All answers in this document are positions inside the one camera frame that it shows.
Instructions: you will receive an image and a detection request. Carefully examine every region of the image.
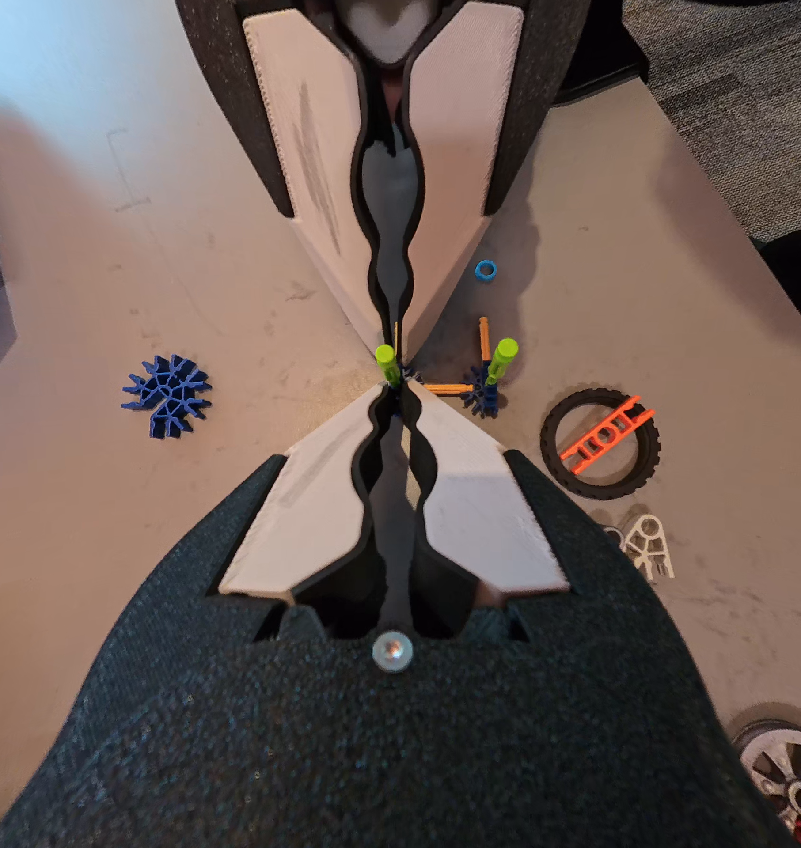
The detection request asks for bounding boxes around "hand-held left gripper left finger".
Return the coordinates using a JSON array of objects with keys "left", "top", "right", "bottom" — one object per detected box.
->
[{"left": 216, "top": 383, "right": 387, "bottom": 600}]

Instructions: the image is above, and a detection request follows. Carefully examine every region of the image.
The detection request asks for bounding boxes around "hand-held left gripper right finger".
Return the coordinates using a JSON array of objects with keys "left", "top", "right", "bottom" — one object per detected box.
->
[{"left": 403, "top": 383, "right": 571, "bottom": 600}]

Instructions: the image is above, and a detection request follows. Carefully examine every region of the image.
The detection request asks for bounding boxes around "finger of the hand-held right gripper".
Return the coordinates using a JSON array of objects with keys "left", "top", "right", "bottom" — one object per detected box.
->
[
  {"left": 397, "top": 2, "right": 526, "bottom": 355},
  {"left": 241, "top": 7, "right": 401, "bottom": 352}
]

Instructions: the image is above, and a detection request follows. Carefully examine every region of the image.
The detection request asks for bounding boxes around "black rubber tyre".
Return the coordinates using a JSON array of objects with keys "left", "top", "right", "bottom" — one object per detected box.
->
[{"left": 540, "top": 387, "right": 661, "bottom": 501}]

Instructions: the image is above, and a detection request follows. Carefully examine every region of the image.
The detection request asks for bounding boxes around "orange flat ladder connector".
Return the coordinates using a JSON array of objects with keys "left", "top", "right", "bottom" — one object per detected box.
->
[{"left": 559, "top": 395, "right": 656, "bottom": 476}]

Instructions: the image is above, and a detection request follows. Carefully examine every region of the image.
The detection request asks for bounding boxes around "pale grey wedge connector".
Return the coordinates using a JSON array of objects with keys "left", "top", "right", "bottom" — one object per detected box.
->
[{"left": 622, "top": 513, "right": 675, "bottom": 583}]

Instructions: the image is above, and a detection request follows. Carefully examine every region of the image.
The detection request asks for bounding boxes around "blue double snowflake connector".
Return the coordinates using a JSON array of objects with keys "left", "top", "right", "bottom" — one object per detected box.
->
[{"left": 121, "top": 354, "right": 213, "bottom": 440}]

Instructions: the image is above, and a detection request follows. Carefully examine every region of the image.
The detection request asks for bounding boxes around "silver spoked wheel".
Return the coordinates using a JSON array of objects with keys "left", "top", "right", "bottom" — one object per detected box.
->
[{"left": 732, "top": 721, "right": 801, "bottom": 848}]

